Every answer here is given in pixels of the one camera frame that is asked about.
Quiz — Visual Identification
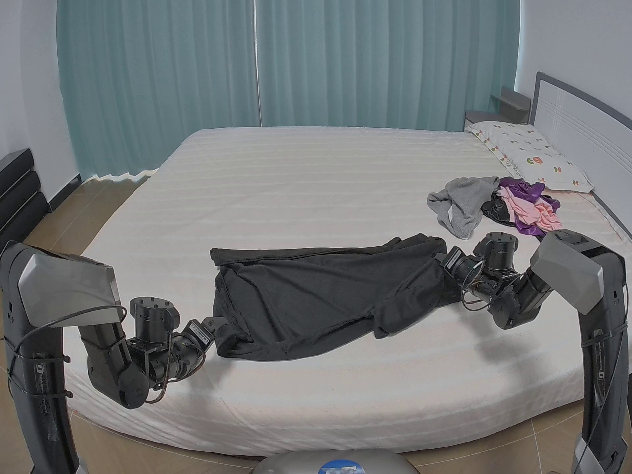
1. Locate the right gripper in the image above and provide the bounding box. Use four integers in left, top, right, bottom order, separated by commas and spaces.
434, 246, 484, 290

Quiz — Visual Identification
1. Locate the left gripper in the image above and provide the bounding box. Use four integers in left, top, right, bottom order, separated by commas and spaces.
172, 316, 227, 367

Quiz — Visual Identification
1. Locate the black T-shirt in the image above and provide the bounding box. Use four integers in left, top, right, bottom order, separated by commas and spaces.
210, 232, 462, 362

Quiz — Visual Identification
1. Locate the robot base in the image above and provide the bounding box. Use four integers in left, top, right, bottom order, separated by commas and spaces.
254, 451, 410, 474

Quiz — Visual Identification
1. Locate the pile of clothes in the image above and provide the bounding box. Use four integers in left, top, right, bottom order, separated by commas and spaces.
481, 177, 564, 240

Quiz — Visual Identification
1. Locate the bed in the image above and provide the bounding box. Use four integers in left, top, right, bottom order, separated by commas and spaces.
20, 71, 632, 463

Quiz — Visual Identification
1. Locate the grey garment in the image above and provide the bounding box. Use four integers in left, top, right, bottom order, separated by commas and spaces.
427, 176, 500, 240

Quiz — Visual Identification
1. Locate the white printed pillow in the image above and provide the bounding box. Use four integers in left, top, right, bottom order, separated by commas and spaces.
466, 120, 594, 194

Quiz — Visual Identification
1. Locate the grey bedside table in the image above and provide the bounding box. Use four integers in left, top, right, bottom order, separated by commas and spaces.
464, 86, 532, 132

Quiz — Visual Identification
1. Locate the blue-green curtain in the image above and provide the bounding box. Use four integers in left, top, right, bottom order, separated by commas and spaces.
254, 0, 522, 133
57, 0, 261, 182

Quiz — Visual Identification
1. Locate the black chest of drawers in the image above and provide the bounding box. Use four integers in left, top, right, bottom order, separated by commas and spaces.
0, 148, 50, 246

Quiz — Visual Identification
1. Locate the black cable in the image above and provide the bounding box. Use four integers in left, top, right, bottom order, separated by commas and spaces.
7, 305, 128, 394

